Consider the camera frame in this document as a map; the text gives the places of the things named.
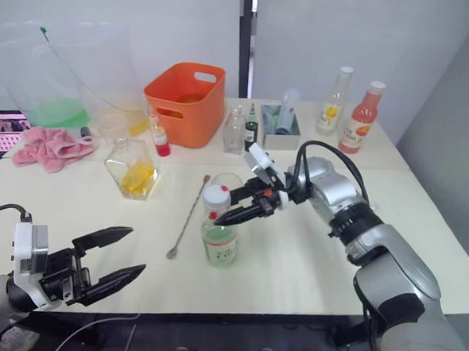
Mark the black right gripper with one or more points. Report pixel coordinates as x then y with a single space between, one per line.
266 201

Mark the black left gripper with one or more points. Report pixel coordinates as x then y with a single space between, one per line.
63 272

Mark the white juice bottle cap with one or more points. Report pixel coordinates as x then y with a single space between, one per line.
215 194

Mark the green juice plastic bottle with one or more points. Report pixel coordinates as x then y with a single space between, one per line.
220 246

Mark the square glass bottle orange liquid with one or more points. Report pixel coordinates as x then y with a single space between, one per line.
135 173

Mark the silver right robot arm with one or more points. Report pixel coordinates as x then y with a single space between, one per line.
392 264

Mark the long twisted metal spoon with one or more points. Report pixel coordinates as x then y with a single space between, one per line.
190 216

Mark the small clear square bottle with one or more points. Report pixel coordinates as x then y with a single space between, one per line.
233 135

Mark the dark green colouring bottle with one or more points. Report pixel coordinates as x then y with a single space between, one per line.
251 134

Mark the small red liquid bottle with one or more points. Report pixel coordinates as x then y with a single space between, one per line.
161 139

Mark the yellow flower label bottle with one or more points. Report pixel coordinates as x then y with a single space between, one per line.
331 110

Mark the clear bag with yellow liquid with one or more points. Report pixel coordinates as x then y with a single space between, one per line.
136 123

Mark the pink juice bottle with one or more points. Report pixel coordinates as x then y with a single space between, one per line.
358 131

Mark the clear bag with green liquid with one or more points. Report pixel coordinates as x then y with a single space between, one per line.
55 109

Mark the grey metal box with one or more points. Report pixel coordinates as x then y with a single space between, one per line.
286 141

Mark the pale blue tube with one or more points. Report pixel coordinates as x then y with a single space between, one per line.
288 111

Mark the orange plastic bin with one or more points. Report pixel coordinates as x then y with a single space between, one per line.
190 109

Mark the pink cloth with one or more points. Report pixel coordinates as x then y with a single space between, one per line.
49 148

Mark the clear plastic cup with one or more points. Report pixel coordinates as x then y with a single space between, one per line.
111 124

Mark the tablet with pink screen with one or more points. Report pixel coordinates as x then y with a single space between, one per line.
2 133

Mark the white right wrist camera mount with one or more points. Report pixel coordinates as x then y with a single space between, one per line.
261 159

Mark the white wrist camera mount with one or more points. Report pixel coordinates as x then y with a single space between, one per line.
31 246
261 159

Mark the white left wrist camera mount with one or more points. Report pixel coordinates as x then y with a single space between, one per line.
31 246

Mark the black vertical post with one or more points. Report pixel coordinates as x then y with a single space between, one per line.
246 41

